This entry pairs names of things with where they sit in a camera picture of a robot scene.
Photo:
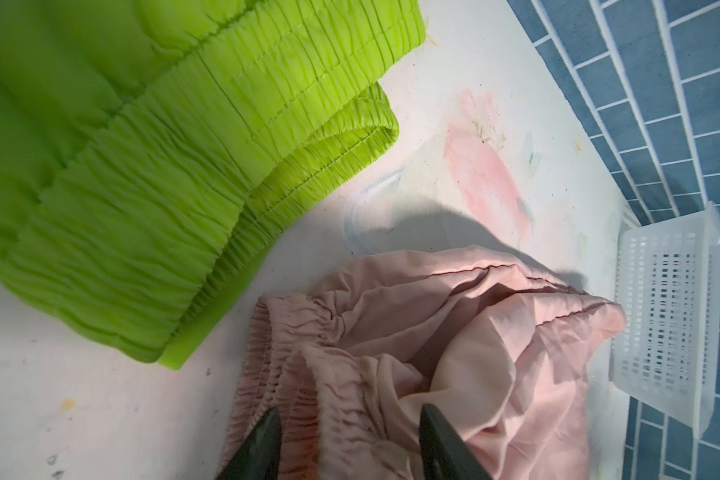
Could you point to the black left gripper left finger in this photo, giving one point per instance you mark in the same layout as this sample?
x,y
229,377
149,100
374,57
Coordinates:
x,y
258,457

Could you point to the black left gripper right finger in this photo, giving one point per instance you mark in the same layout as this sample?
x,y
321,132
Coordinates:
x,y
445,455

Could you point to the pink shorts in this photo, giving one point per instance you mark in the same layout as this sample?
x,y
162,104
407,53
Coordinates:
x,y
499,347

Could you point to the white plastic basket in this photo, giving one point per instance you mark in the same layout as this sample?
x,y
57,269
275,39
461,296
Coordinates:
x,y
668,284

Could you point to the lime green shorts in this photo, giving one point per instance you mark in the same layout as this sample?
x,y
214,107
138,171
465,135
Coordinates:
x,y
152,152

